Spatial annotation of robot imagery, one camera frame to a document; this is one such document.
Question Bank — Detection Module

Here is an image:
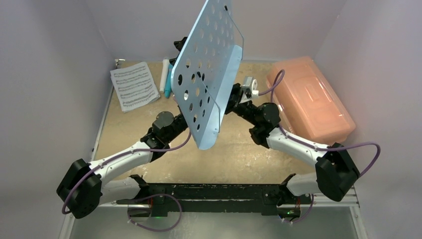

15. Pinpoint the light blue music stand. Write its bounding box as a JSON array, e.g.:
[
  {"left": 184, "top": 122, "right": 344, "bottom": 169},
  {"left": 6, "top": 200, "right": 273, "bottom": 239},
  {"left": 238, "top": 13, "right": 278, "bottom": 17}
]
[{"left": 171, "top": 0, "right": 243, "bottom": 150}]

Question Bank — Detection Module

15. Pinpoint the blue toy microphone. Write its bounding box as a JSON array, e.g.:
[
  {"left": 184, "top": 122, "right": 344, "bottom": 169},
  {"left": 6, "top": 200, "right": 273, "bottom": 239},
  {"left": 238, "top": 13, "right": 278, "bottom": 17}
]
[{"left": 164, "top": 64, "right": 173, "bottom": 99}]

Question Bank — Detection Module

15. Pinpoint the white toy microphone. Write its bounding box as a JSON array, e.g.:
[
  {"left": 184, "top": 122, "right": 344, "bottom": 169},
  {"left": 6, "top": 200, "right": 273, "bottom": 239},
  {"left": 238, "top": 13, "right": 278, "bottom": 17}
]
[{"left": 159, "top": 58, "right": 170, "bottom": 93}]

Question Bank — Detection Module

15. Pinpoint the black mic stand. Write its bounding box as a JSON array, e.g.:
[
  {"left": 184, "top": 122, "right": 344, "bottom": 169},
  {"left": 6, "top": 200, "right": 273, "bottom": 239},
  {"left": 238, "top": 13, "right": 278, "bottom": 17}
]
[{"left": 170, "top": 36, "right": 188, "bottom": 66}]

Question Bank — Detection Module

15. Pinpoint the sheet music page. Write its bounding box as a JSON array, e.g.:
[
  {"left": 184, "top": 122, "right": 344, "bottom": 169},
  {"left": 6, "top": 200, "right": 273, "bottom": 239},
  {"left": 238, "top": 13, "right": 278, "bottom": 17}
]
[{"left": 110, "top": 62, "right": 160, "bottom": 113}]

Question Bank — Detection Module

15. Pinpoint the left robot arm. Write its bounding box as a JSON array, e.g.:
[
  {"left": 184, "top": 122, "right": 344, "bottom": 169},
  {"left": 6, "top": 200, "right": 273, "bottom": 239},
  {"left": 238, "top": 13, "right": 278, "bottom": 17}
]
[{"left": 56, "top": 112, "right": 188, "bottom": 219}]

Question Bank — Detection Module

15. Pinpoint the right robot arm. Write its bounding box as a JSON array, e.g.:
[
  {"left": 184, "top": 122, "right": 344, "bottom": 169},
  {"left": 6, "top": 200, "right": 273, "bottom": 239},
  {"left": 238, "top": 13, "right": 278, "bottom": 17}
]
[{"left": 225, "top": 83, "right": 360, "bottom": 204}]

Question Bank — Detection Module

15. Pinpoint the pink plastic storage box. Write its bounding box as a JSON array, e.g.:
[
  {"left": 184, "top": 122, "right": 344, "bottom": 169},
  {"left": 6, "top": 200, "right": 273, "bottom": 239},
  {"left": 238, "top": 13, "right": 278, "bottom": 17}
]
[{"left": 267, "top": 56, "right": 356, "bottom": 145}]

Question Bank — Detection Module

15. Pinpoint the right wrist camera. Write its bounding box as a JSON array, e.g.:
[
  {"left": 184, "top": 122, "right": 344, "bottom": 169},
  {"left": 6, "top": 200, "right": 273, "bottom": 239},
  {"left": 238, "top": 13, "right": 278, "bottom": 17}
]
[{"left": 241, "top": 76, "right": 259, "bottom": 102}]

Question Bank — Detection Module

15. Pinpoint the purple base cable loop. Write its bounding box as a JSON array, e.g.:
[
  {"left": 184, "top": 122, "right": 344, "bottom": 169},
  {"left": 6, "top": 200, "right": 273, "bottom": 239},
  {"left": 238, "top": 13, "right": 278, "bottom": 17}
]
[{"left": 126, "top": 193, "right": 183, "bottom": 233}]

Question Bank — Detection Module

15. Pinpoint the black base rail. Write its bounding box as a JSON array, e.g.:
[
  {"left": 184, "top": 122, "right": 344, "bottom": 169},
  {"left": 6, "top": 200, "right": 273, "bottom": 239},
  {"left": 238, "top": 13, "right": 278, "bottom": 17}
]
[{"left": 117, "top": 183, "right": 311, "bottom": 217}]

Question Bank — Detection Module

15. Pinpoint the aluminium frame rail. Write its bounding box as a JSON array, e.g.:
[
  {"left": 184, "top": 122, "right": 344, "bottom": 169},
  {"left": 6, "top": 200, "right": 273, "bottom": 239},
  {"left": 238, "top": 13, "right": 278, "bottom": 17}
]
[{"left": 59, "top": 62, "right": 359, "bottom": 239}]

